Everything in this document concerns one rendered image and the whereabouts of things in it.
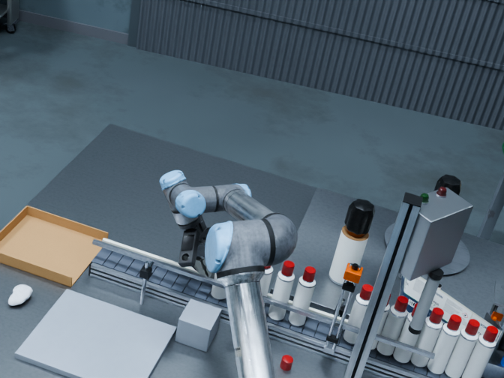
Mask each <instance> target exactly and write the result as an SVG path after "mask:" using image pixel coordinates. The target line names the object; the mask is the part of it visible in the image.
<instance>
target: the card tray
mask: <svg viewBox="0 0 504 378"><path fill-rule="evenodd" d="M108 235H109V233H108V232H105V231H103V230H100V229H96V228H94V227H91V226H87V225H85V224H82V223H78V222H76V221H73V220H69V219H67V218H64V217H60V216H58V215H55V214H51V213H49V212H46V211H42V210H40V209H37V208H33V207H31V206H28V205H27V206H26V207H25V208H24V209H23V210H22V211H21V212H20V213H19V214H18V215H17V216H16V217H15V218H14V219H13V220H12V221H11V222H10V223H9V224H8V225H7V226H6V227H5V228H4V229H2V230H1V231H0V263H2V264H5V265H7V266H11V267H13V268H15V269H19V270H22V271H24V272H28V273H30V274H33V275H37V276H39V277H42V278H45V279H47V280H50V281H54V282H56V283H59V284H62V285H65V286H67V287H72V286H73V285H74V284H75V282H76V281H77V280H78V278H79V277H80V276H81V274H82V273H83V272H84V271H85V270H86V269H87V267H88V266H89V264H90V263H91V261H92V260H93V259H94V258H95V256H96V255H97V254H98V252H99V251H100V250H101V248H102V247H99V246H97V245H94V244H92V241H93V240H94V239H97V240H99V241H102V240H103V238H105V239H108Z"/></svg>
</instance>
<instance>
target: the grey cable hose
mask: <svg viewBox="0 0 504 378"><path fill-rule="evenodd" d="M443 274H444V272H443V270H442V269H440V268H438V269H437V270H434V271H432V272H430V273H429V274H428V277H427V281H426V283H425V285H424V289H423V291H422V293H421V297H420V299H419V301H418V304H417V307H416V309H415V313H414V315H413V317H412V321H411V323H410V324H409V328H408V329H409V331H410V332H411V333H412V334H414V335H419V334H420V333H421V331H422V328H423V325H424V323H425V319H426V317H427V315H428V311H429V310H430V307H431V304H432V301H433V300H434V296H435V294H436V292H437V288H438V286H439V284H440V281H441V280H442V278H443Z"/></svg>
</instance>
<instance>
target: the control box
mask: <svg viewBox="0 0 504 378"><path fill-rule="evenodd" d="M446 190H447V193H446V197H445V198H440V197H438V196H437V195H436V193H437V191H438V190H435V191H433V192H430V193H428V196H429V200H428V201H429V202H428V204H427V205H423V204H421V208H420V210H419V213H418V217H417V219H416V222H415V225H414V227H413V230H412V234H411V236H410V238H409V242H408V245H407V247H406V251H405V253H404V255H403V259H402V262H401V264H400V268H399V270H398V272H399V273H400V274H402V275H403V276H404V277H405V278H406V279H407V280H408V281H412V280H414V279H416V278H419V277H421V276H423V275H426V274H427V273H430V272H432V271H434V270H437V269H439V268H441V267H443V266H446V265H448V264H450V263H451V262H452V260H453V258H454V255H455V252H456V250H457V248H458V245H459V242H460V240H461V237H462V235H463V233H464V229H465V227H466V225H467V221H468V220H469V217H470V214H471V211H472V210H473V205H472V204H470V203H469V202H467V201H466V200H465V199H463V198H462V197H460V196H458V195H457V194H456V193H455V192H453V191H452V190H450V189H448V188H447V187H446Z"/></svg>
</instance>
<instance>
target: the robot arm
mask: <svg viewBox="0 0 504 378"><path fill-rule="evenodd" d="M160 186H161V188H162V189H161V190H162V191H163V193H164V195H165V197H166V200H167V202H168V204H169V207H170V209H171V211H172V214H173V216H174V218H175V221H176V223H177V224H178V227H179V229H181V230H185V231H184V233H183V238H182V243H181V250H180V255H179V259H178V264H179V265H180V266H181V267H189V266H192V267H193V268H194V270H195V271H197V272H198V273H199V274H201V275H203V276H206V277H208V278H212V279H214V276H215V273H216V275H217V281H218V282H219V283H221V284H222V285H223V286H224V287H225V292H226V301H227V307H228V311H229V321H230V326H231V331H232V340H233V346H234V351H235V360H236V365H237V371H238V378H276V376H275V368H274V363H273V358H272V349H271V344H270V340H269V330H268V326H267V321H266V312H265V307H264V302H263V294H262V289H261V284H260V281H261V279H262V277H263V276H264V274H265V268H264V266H274V265H277V264H279V263H282V262H283V261H284V260H286V259H288V258H289V257H290V255H291V254H292V253H293V251H294V250H295V249H296V245H297V241H298V233H297V229H296V226H295V225H294V223H293V222H292V221H291V220H290V219H289V218H288V217H286V216H285V215H283V214H281V213H279V212H273V211H271V210H269V209H268V208H266V207H265V206H264V205H262V204H261V203H259V202H258V201H256V200H255V199H254V198H252V197H251V190H250V189H249V187H248V186H247V185H246V184H226V185H216V186H205V187H191V186H190V185H189V184H188V183H187V181H186V178H185V176H184V174H183V172H182V171H180V170H174V171H171V172H168V173H166V174H165V175H163V176H162V177H161V178H160ZM208 212H227V213H229V214H230V215H231V216H233V217H234V218H235V219H236V220H237V221H227V222H226V223H216V224H215V225H213V226H211V227H207V226H206V224H205V221H204V220H203V216H202V214H203V213H208ZM202 257H205V258H202ZM206 269H207V271H206Z"/></svg>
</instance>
